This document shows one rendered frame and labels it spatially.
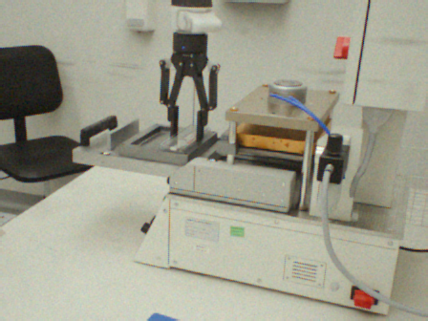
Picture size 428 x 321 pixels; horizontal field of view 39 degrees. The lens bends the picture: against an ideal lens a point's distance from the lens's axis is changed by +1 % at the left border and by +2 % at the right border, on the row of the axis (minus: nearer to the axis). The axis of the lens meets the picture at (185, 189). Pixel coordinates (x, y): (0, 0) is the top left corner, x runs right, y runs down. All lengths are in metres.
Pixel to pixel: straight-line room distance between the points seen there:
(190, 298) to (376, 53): 0.57
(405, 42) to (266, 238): 0.43
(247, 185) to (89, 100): 2.02
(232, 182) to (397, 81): 0.35
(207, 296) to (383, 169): 0.43
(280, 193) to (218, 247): 0.18
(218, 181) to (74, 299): 0.37
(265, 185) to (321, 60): 1.60
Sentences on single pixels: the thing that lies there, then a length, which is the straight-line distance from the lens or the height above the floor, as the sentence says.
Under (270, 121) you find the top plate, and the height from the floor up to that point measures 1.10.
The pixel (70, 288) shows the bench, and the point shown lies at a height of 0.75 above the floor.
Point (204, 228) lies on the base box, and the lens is 1.21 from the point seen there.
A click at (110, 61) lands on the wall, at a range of 3.00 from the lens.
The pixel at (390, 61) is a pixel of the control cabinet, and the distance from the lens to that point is 1.06.
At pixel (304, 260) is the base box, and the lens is 1.18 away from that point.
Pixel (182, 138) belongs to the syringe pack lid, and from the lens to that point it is 1.33.
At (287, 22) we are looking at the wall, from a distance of 2.70.
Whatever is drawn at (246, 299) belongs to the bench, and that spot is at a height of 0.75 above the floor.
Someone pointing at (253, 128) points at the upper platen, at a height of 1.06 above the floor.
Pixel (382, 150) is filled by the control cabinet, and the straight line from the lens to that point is 1.21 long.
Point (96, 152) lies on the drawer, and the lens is 1.35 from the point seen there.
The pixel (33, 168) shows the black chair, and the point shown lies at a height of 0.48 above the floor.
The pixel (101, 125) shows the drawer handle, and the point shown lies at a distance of 1.43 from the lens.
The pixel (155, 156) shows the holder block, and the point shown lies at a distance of 1.28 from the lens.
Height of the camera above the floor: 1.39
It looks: 22 degrees down
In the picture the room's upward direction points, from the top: 2 degrees clockwise
